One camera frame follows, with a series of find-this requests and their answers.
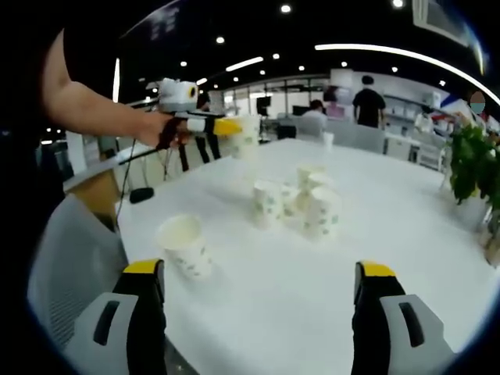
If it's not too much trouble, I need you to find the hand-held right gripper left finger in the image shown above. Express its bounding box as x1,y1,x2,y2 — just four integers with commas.
64,257,167,375

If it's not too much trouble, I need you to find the grey mesh chair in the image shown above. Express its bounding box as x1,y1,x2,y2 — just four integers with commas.
27,193,130,352

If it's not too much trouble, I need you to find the black tripod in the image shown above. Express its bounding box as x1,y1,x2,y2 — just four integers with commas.
177,134,223,173

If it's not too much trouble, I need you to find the dark hanging sign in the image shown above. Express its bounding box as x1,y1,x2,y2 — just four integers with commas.
120,3,180,40

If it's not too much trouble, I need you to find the long curved ceiling light strip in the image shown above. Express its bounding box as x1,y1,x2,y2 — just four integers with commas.
314,43,500,106

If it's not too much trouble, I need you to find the group of ceiling downlights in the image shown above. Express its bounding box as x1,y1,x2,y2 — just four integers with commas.
177,0,448,89

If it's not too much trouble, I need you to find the white table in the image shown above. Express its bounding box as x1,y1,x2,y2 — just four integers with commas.
116,136,500,375

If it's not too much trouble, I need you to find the ceiling air conditioner vent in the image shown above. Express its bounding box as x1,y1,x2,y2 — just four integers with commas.
412,0,476,48

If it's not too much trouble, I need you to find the potted green plant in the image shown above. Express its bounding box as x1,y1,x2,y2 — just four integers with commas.
448,123,500,212

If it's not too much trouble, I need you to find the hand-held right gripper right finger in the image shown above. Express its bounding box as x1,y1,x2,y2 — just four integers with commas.
351,260,456,375

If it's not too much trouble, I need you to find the glass vase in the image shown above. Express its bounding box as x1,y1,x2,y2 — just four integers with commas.
478,206,500,269

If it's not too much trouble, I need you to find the small black oval object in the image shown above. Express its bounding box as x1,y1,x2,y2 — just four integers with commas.
128,187,155,205

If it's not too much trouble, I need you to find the person's left hand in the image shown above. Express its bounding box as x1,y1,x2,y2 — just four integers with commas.
134,111,173,148

